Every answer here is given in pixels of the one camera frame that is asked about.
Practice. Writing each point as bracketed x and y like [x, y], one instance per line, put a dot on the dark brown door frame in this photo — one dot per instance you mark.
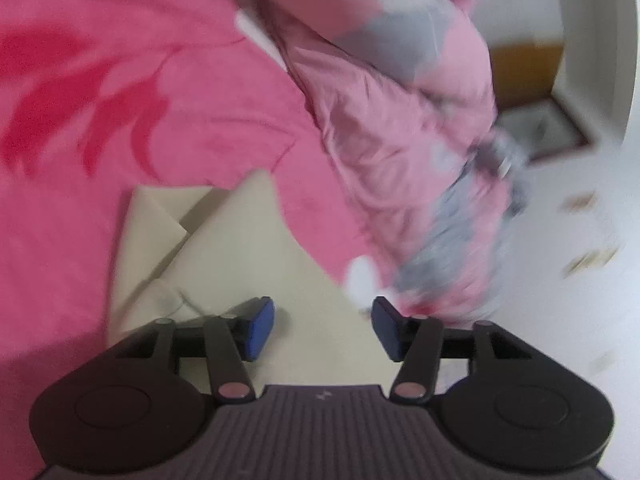
[557, 152]

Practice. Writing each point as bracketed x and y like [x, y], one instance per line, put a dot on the pink floral bed blanket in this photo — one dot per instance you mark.
[100, 160]

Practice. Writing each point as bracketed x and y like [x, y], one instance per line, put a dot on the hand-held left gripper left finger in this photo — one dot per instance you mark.
[260, 327]

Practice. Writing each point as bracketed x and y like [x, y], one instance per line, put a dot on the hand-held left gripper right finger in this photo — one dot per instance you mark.
[387, 327]

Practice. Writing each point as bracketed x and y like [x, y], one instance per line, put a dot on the beige zip jacket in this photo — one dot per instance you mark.
[280, 260]

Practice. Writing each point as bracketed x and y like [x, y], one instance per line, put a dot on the wooden door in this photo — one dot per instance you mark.
[525, 75]

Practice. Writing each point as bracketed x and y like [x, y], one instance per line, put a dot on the pink grey blue quilt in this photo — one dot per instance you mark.
[390, 135]

